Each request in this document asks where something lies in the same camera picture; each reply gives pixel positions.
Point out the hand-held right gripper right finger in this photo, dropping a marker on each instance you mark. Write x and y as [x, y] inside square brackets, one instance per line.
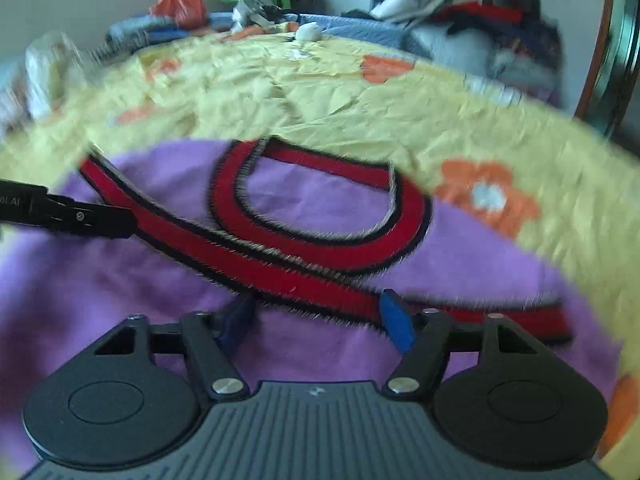
[397, 321]

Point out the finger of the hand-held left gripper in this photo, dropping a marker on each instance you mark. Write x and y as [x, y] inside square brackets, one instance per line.
[95, 220]

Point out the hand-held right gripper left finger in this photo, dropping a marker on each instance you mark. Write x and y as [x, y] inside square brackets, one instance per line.
[237, 324]

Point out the purple sweater with red collar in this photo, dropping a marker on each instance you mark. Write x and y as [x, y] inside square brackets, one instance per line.
[125, 285]

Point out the blue clothes heap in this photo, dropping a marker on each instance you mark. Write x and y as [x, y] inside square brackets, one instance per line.
[145, 27]

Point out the pile of clothes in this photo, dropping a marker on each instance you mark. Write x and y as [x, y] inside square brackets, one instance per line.
[475, 10]

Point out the white knit cloth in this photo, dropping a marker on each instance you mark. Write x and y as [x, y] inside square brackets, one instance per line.
[45, 75]

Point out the yellow floral bed sheet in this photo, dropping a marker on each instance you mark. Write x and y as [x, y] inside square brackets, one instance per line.
[350, 110]

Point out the orange plastic bag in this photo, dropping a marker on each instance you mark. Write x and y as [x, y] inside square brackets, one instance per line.
[177, 2]

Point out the white round plush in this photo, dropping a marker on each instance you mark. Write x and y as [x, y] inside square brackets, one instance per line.
[309, 31]

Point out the blue quilt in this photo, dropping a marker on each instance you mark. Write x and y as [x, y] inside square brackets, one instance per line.
[360, 27]

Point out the wooden door frame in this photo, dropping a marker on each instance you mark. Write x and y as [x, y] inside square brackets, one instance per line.
[610, 60]

